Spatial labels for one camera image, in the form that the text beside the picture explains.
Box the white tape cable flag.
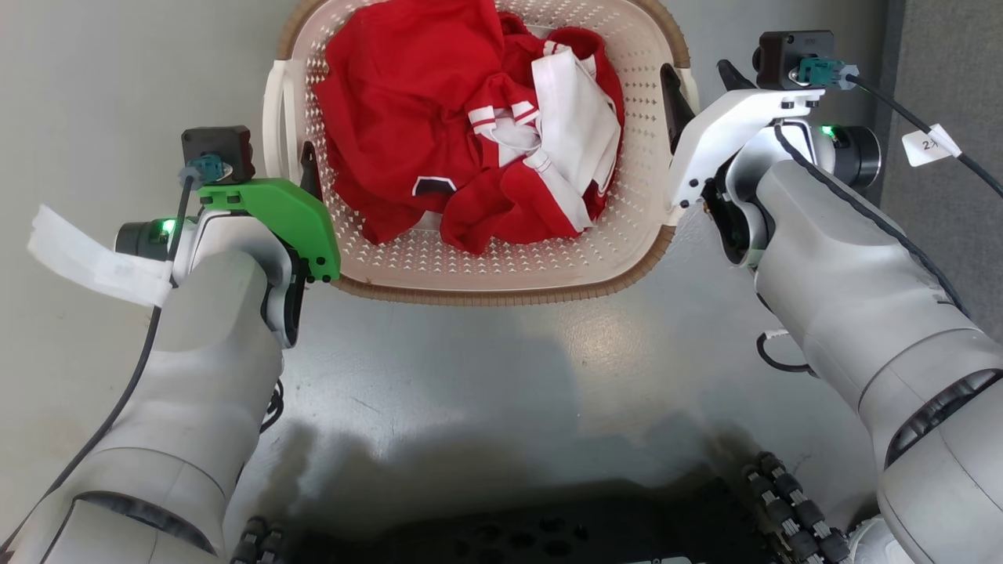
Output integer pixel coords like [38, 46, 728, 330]
[27, 204, 175, 308]

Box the red jersey garment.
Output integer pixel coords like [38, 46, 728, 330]
[313, 0, 626, 256]

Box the small white cable label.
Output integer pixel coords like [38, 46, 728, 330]
[901, 124, 963, 168]

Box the black segmented cable chain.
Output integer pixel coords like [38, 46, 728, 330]
[741, 450, 855, 564]

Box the grey fabric sofa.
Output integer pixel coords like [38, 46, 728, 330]
[884, 0, 1003, 342]

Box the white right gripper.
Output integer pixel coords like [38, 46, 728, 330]
[661, 59, 827, 268]

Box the cream perforated plastic laundry basket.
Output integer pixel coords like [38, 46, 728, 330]
[263, 0, 701, 307]

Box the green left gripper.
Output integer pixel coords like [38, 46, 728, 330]
[196, 140, 342, 349]

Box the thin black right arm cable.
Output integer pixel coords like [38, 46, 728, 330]
[772, 124, 971, 318]

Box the black left camera cable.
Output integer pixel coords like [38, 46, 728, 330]
[0, 154, 230, 553]

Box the black right camera cable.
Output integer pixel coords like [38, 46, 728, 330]
[798, 57, 1003, 198]

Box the white garment with red stripes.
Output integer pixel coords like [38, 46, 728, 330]
[468, 43, 621, 234]

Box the black cable loop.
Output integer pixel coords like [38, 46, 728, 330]
[755, 329, 817, 374]

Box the black camera cable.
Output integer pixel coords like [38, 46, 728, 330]
[0, 154, 230, 553]
[798, 57, 1003, 198]

